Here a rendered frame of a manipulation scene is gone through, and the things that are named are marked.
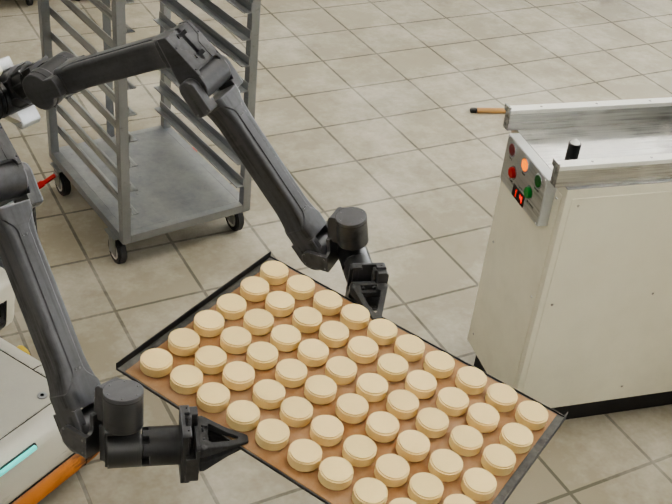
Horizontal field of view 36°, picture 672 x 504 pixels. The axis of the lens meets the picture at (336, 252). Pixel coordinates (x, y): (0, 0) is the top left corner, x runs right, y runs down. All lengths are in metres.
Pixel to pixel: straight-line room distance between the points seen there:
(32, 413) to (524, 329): 1.30
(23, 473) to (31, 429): 0.11
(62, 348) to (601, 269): 1.65
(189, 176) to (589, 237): 1.62
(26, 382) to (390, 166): 2.02
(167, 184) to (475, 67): 2.03
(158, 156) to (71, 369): 2.41
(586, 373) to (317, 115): 2.01
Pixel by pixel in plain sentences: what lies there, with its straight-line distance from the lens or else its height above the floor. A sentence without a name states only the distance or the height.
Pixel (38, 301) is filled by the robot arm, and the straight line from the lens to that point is 1.55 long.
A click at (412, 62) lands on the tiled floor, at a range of 5.19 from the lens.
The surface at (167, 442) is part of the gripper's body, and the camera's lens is 1.53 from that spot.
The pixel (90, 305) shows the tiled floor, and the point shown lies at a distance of 3.43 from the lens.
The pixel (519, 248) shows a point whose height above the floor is 0.56.
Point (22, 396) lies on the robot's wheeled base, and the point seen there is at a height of 0.28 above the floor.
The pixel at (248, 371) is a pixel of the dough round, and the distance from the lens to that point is 1.64.
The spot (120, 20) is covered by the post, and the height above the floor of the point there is 0.90.
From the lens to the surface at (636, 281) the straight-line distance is 2.91.
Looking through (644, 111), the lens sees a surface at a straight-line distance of 3.00.
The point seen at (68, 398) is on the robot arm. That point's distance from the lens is 1.56.
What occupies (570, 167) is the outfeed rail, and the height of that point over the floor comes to 0.90.
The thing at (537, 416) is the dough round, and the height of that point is 0.99.
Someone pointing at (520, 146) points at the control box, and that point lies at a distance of 2.76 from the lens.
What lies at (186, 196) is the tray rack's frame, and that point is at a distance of 3.68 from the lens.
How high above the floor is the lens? 2.11
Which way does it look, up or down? 35 degrees down
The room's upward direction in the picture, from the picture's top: 6 degrees clockwise
